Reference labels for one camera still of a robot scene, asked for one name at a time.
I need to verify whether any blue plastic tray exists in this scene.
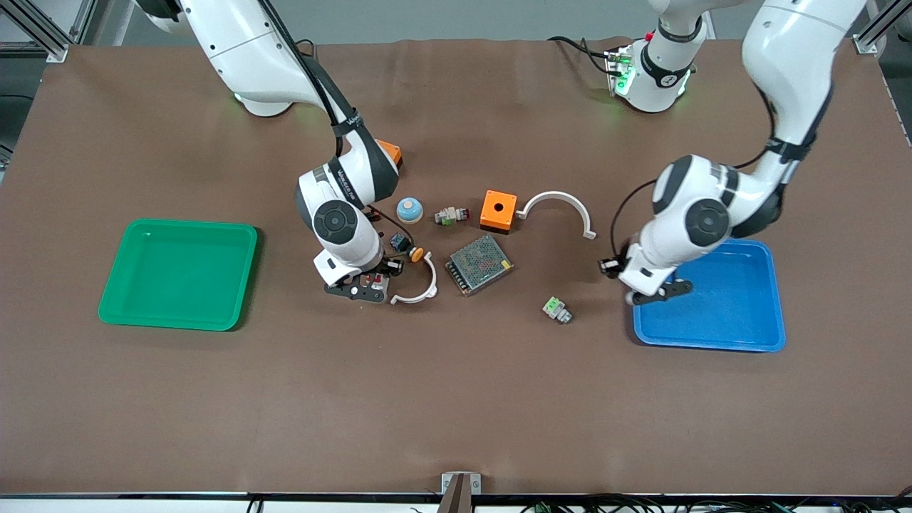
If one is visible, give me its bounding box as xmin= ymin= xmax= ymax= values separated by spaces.
xmin=631 ymin=237 xmax=787 ymax=353

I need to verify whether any orange mushroom push button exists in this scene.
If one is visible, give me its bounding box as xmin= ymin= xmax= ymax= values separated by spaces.
xmin=388 ymin=233 xmax=425 ymax=263

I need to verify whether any perforated metal power supply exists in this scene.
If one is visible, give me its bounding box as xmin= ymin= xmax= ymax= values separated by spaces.
xmin=445 ymin=235 xmax=515 ymax=297

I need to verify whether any green plastic tray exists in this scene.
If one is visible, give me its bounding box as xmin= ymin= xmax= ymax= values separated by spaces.
xmin=98 ymin=218 xmax=259 ymax=332

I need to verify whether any small white semicircular bracket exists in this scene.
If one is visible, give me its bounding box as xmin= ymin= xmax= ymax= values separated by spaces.
xmin=390 ymin=253 xmax=439 ymax=306

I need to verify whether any large white semicircular bracket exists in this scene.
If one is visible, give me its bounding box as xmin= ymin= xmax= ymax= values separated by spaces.
xmin=516 ymin=191 xmax=598 ymax=240

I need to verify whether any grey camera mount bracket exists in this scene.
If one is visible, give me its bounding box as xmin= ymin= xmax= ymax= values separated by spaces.
xmin=440 ymin=472 xmax=482 ymax=513

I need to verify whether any black left base cable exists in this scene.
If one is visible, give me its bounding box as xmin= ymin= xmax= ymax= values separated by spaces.
xmin=547 ymin=36 xmax=615 ymax=76

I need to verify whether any aluminium frame strut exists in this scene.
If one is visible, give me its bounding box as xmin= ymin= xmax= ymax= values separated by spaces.
xmin=0 ymin=0 xmax=97 ymax=63
xmin=853 ymin=0 xmax=912 ymax=54

